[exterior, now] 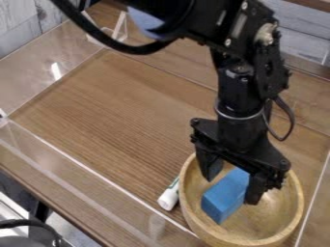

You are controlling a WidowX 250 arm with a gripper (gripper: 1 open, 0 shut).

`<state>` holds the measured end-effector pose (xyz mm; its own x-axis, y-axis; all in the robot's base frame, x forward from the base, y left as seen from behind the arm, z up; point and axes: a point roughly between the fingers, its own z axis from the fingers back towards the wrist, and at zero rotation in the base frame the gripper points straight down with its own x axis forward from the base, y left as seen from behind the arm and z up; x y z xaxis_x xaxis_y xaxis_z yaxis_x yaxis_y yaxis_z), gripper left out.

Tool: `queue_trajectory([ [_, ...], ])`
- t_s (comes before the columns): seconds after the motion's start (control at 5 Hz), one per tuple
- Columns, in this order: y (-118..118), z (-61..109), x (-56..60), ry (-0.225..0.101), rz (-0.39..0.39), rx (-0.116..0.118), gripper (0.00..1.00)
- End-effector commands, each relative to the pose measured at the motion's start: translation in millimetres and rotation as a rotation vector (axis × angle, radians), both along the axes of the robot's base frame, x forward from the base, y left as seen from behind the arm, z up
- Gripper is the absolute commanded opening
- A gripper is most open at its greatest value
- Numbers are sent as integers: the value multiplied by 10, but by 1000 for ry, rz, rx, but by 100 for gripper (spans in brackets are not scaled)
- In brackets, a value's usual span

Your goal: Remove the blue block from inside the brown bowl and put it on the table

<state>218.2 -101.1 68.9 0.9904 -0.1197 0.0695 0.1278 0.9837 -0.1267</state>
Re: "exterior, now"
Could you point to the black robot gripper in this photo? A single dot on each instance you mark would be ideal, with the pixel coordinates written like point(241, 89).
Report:
point(238, 140)

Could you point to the blue rectangular block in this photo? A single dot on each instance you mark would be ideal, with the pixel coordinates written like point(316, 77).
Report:
point(223, 197)

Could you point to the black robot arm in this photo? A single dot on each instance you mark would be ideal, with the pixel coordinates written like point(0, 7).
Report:
point(240, 31)

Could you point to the brown wooden bowl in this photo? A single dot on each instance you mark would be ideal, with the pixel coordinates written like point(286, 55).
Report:
point(254, 226)

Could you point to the white green-capped marker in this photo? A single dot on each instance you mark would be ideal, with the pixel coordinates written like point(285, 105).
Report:
point(169, 199)

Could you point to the black metal stand base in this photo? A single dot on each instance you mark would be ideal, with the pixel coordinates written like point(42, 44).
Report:
point(30, 237)

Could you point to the clear acrylic corner bracket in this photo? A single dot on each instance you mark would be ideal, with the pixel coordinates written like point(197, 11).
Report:
point(119, 33)

